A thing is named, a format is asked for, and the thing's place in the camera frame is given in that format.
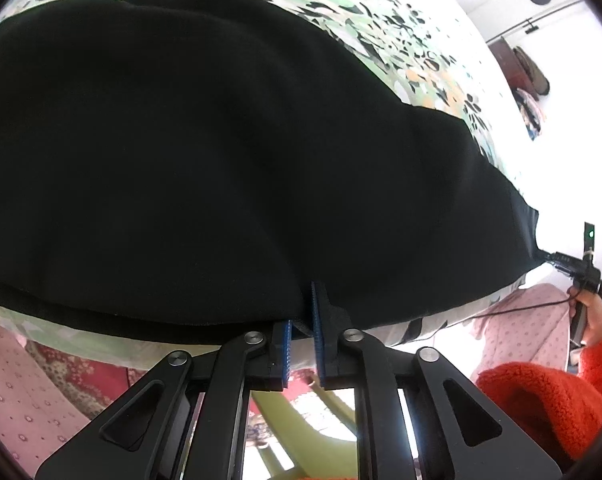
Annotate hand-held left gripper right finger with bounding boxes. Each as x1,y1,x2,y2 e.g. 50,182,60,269
310,281,564,480

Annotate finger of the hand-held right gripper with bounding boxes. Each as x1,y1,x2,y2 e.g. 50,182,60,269
538,249,585,275

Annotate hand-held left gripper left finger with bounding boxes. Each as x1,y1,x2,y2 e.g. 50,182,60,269
35,319,296,480

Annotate black pants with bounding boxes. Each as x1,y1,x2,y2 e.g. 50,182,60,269
0,0,549,348

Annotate person's right hand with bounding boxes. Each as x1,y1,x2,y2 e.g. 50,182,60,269
567,285,602,348

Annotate olive green object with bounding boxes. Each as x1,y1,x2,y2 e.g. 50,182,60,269
251,390,362,476

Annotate dark red cabinet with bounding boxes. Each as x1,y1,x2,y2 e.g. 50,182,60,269
488,35,532,96

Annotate red patterned rug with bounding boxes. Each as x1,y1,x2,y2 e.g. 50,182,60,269
26,340,356,453

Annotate pink dotted pyjama trousers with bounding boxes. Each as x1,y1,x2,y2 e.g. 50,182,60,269
0,282,579,466

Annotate floral bed sheet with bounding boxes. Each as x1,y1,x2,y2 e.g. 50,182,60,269
0,0,542,361

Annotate black cable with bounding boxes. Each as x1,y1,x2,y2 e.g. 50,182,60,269
431,294,579,336

